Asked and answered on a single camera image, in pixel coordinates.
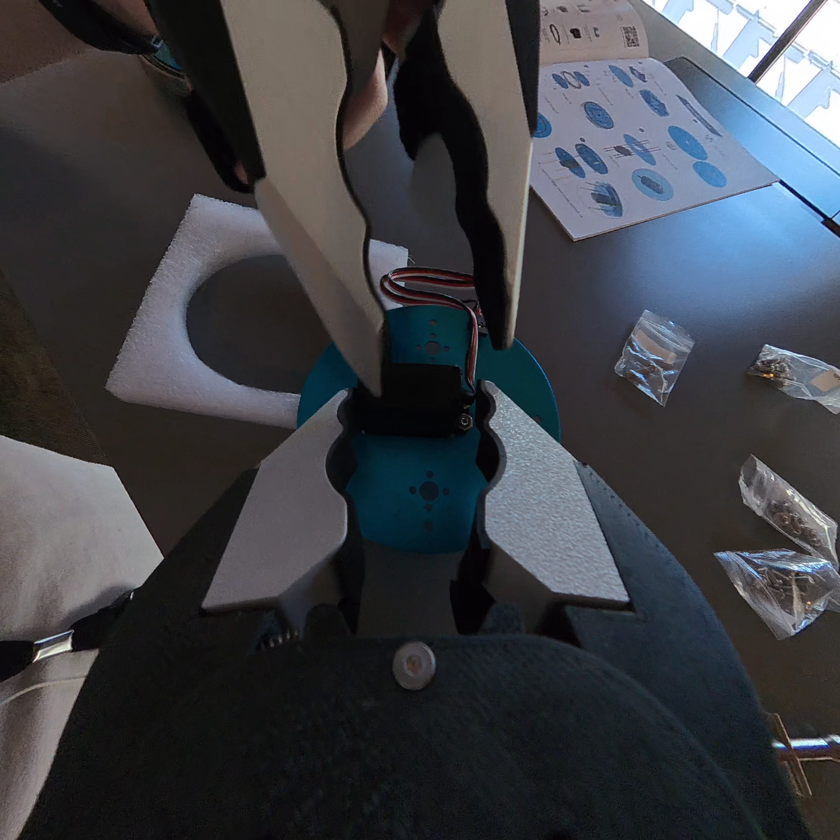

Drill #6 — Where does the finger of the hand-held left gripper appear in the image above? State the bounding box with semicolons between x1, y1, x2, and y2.
220;0;388;398
392;0;534;350

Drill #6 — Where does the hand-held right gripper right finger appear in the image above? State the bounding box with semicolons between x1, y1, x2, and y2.
449;381;632;634

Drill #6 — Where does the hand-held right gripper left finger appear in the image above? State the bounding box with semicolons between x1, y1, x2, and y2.
200;387;368;634

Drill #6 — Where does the blue round metal plate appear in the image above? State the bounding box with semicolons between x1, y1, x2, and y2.
297;308;562;555

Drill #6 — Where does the black servo motor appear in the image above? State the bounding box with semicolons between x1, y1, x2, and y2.
354;362;476;437

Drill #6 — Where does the person's left hand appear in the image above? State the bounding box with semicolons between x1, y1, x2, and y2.
338;0;439;150

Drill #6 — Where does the white instruction booklet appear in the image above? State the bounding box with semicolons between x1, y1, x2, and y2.
528;0;781;242

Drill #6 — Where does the clear plastic screw bag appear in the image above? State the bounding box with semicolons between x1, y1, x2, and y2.
614;310;695;406
748;344;840;416
714;549;840;641
738;455;840;568

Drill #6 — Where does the person's white shirt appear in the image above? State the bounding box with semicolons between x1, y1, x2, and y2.
0;433;165;840

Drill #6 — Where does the white foam sheet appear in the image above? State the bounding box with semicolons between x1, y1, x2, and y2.
105;193;411;429

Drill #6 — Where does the black flat panel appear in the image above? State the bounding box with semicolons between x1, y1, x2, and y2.
666;56;840;237

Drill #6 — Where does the window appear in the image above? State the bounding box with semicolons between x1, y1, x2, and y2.
640;0;840;155

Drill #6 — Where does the metal cross wrench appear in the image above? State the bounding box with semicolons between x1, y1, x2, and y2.
768;712;840;798

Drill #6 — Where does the red white black servo cable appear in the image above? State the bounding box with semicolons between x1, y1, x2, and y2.
381;266;490;401

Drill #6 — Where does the black strap with metal clip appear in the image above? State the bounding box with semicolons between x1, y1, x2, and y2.
0;587;135;680

